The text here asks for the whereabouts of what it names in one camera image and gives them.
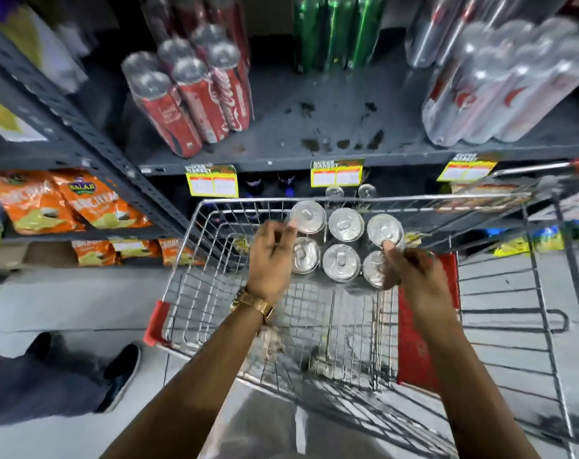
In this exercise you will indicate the person's right hand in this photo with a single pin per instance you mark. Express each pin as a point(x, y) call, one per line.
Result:
point(421, 286)

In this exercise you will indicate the person's left hand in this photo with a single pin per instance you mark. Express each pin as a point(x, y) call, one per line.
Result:
point(269, 262)

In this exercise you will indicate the person's left thumb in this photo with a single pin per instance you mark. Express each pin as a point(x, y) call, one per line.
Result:
point(289, 230)

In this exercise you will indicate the person's right thumb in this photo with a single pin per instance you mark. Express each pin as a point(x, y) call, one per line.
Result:
point(390, 247)

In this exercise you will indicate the pack of plain silver cans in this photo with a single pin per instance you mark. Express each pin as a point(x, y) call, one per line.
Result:
point(344, 243)

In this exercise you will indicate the person's left forearm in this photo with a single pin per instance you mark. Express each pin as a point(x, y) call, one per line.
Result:
point(194, 387)

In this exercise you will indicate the person's right forearm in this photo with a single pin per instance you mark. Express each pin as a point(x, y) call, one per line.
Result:
point(466, 387)

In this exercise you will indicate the dark drink bottle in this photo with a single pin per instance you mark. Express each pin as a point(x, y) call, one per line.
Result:
point(254, 186)
point(286, 184)

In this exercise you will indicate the small silver can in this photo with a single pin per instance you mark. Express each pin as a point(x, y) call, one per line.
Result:
point(334, 192)
point(366, 190)

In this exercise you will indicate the yellow price label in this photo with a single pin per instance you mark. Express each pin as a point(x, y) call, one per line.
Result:
point(466, 169)
point(337, 173)
point(213, 181)

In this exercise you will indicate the gold wrist watch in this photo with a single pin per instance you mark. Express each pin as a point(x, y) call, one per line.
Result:
point(251, 303)

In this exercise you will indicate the red plastic cart flap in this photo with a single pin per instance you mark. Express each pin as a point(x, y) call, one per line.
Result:
point(416, 348)

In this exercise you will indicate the orange snack packet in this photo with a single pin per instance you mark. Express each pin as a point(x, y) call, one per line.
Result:
point(31, 205)
point(98, 200)
point(94, 253)
point(136, 248)
point(177, 253)

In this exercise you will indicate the grey metal shelf rack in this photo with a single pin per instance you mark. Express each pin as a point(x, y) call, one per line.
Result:
point(327, 119)

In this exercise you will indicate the yellow green snack packet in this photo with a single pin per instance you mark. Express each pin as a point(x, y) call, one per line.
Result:
point(533, 243)

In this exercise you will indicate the pack of red soda cans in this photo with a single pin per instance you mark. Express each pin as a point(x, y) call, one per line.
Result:
point(222, 14)
point(198, 97)

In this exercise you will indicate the pack of silver red-marked cans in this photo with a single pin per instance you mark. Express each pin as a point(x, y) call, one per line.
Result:
point(442, 23)
point(504, 85)

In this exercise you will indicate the person's grey trousers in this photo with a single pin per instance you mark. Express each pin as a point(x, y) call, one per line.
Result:
point(270, 430)

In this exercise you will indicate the yellow and white packet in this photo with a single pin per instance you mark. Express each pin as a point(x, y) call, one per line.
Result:
point(36, 42)
point(5, 121)

